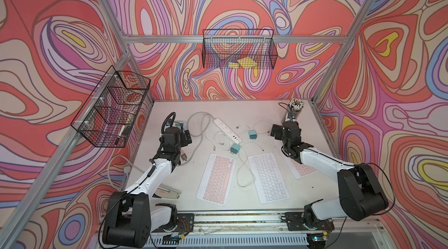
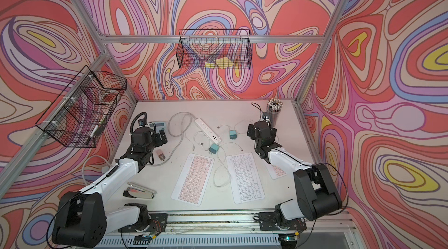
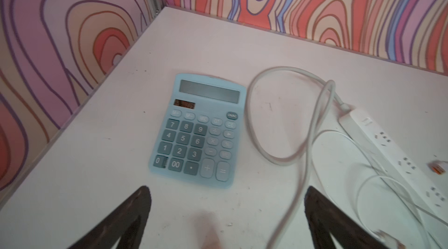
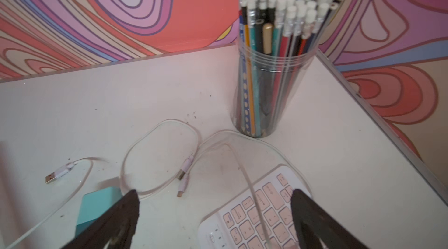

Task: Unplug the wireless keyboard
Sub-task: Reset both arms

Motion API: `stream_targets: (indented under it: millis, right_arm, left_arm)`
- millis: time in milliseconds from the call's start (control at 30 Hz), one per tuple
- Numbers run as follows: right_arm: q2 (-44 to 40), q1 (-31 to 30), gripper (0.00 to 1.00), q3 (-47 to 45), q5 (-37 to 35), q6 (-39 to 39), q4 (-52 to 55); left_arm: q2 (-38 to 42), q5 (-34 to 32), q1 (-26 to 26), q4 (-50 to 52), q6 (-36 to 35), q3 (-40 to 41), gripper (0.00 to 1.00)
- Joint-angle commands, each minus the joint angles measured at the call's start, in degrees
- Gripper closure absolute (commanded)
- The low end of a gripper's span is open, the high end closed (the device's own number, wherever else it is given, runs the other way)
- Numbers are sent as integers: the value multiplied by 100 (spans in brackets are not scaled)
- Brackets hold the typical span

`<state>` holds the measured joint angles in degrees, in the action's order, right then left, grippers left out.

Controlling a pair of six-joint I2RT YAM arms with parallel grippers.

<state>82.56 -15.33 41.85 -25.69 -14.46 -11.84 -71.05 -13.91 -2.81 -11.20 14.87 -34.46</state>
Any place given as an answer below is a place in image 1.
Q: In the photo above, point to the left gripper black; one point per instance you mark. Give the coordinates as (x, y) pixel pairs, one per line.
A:
(183, 142)

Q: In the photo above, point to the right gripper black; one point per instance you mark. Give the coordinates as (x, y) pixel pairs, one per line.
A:
(279, 129)

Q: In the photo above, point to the pink usb charger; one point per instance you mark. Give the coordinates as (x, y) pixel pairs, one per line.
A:
(184, 156)

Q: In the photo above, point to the teal usb charger end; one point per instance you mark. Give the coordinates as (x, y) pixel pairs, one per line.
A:
(252, 134)

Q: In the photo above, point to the teal usb charger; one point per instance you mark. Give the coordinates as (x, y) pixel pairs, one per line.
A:
(235, 148)

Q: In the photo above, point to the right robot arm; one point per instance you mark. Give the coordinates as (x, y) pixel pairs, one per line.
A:
(360, 194)

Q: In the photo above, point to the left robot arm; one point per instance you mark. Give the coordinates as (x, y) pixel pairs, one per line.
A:
(130, 219)

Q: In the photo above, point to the white keyboard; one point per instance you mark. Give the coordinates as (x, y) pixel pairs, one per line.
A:
(268, 179)

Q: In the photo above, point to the grey calculator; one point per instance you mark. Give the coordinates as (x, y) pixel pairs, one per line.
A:
(180, 124)

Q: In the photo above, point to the pencil holder cup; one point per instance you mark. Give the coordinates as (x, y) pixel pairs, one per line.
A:
(294, 107)

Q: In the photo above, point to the white power strip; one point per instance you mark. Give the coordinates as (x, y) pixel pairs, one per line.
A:
(227, 131)

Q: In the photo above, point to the silver stapler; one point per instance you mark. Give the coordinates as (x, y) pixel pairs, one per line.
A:
(166, 192)

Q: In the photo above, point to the yellow sticky notes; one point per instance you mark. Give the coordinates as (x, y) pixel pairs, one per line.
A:
(244, 63)

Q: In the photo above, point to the black wire basket left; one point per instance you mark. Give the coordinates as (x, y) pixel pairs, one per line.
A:
(107, 118)

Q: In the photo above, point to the black wire basket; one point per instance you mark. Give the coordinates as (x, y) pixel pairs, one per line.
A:
(222, 46)
(107, 118)

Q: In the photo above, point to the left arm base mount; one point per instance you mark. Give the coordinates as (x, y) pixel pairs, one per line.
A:
(183, 223)

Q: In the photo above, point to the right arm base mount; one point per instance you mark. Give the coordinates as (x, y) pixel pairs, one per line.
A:
(306, 221)

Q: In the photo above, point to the black wire basket back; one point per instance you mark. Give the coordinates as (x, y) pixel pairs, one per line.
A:
(222, 46)

